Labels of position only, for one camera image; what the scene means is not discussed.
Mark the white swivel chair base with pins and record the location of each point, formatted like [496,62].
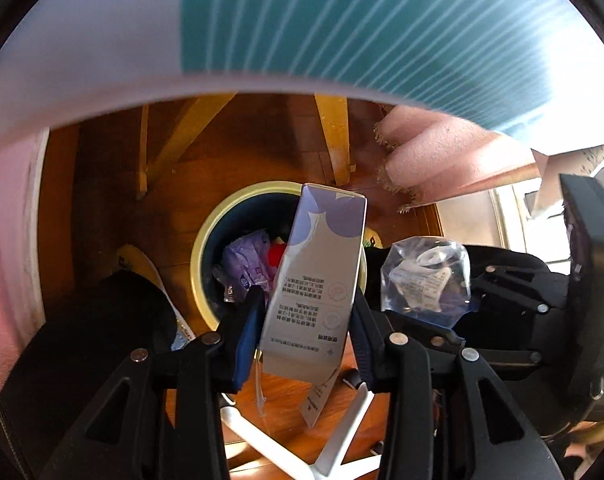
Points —
[332,450]

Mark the window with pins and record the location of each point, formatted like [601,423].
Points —
[511,220]

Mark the dark blue trash bin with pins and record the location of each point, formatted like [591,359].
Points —
[232,222]

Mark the purple plastic bag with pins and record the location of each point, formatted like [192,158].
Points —
[249,265]

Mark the table with patterned cloth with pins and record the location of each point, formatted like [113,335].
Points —
[332,20]

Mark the yellow wooden table frame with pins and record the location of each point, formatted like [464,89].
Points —
[334,135]

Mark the small red object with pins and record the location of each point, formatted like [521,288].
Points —
[276,255]

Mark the clear plastic bag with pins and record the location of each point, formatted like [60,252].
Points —
[421,280]

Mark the pink fringed cloth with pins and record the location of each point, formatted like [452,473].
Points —
[441,160]

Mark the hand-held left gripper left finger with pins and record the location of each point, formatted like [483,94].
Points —
[247,332]

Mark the pale yellow slipper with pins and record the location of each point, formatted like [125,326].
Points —
[373,238]
[149,275]

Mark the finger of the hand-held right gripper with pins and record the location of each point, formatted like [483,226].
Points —
[506,356]
[511,290]

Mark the lavender white carton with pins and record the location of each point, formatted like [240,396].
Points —
[317,270]

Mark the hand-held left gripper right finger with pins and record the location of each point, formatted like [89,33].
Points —
[362,342]

